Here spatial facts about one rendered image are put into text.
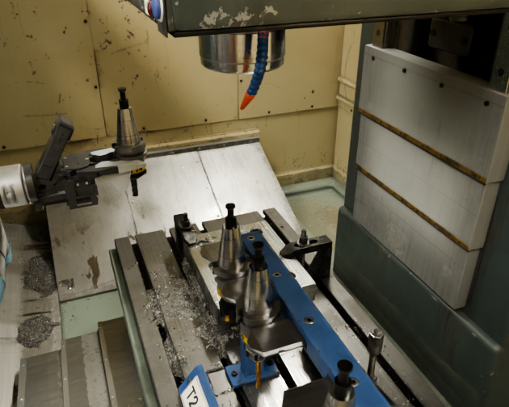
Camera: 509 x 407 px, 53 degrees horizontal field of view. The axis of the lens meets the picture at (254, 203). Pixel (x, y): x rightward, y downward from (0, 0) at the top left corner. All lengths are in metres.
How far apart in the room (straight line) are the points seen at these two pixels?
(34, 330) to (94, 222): 0.47
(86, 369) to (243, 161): 1.11
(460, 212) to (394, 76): 0.36
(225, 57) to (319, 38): 1.33
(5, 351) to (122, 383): 0.43
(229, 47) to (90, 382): 0.85
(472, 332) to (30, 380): 1.06
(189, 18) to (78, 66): 1.38
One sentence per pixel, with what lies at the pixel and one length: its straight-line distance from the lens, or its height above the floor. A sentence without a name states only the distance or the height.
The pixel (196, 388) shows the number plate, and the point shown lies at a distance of 0.99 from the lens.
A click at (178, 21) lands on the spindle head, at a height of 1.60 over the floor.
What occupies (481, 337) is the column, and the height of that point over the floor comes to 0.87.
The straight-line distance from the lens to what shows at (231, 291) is 0.76.
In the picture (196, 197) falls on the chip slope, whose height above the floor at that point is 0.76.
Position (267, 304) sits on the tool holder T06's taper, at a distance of 0.70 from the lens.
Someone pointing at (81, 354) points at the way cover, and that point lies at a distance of 1.43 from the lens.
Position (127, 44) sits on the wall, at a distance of 1.96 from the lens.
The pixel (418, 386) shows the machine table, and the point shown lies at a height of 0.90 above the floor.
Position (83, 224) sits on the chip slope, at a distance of 1.91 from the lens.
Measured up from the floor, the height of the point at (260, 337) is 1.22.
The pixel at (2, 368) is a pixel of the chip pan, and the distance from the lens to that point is 1.54.
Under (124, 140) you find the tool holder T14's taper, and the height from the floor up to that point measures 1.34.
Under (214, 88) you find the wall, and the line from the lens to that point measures 2.08.
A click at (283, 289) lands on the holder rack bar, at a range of 0.75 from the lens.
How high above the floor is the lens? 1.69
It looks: 29 degrees down
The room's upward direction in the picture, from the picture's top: straight up
